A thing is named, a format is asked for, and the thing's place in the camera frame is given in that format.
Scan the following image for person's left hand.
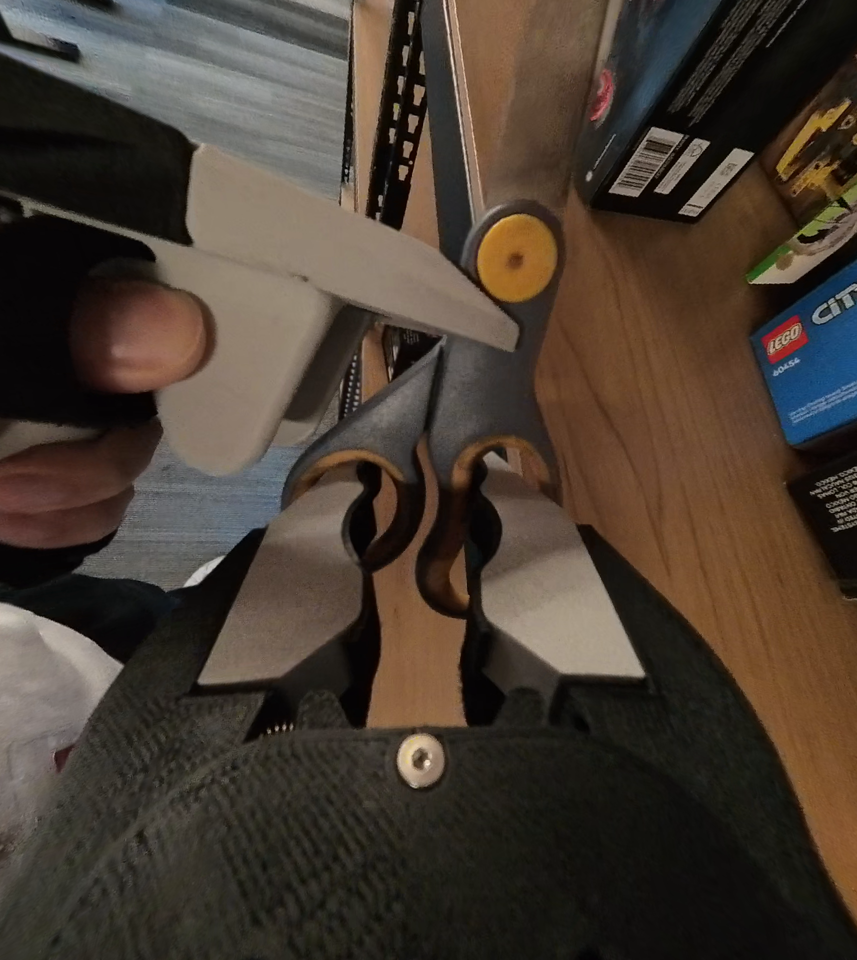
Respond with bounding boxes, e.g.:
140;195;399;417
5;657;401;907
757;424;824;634
0;283;210;552

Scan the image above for grey yellow scissors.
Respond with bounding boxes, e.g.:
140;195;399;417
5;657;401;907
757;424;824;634
282;0;566;620

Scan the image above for black perforated rack upright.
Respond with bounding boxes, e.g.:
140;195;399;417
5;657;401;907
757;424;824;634
338;0;433;451

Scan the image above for black furniture leg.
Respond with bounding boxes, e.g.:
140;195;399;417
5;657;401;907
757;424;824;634
0;0;83;63

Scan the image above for dark box with red emblem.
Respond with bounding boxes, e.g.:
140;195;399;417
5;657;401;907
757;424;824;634
574;0;763;224

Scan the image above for yellow toy box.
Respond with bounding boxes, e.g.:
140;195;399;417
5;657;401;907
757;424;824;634
745;22;857;286

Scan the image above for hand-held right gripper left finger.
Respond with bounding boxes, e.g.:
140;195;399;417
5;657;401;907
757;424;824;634
194;466;383;727

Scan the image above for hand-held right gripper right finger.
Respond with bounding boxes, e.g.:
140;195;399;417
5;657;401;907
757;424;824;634
460;461;649;727

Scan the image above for blue toy box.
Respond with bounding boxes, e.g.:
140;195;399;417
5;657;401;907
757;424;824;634
747;225;857;451

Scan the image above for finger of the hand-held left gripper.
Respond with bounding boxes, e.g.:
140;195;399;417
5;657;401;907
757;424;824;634
151;142;523;354

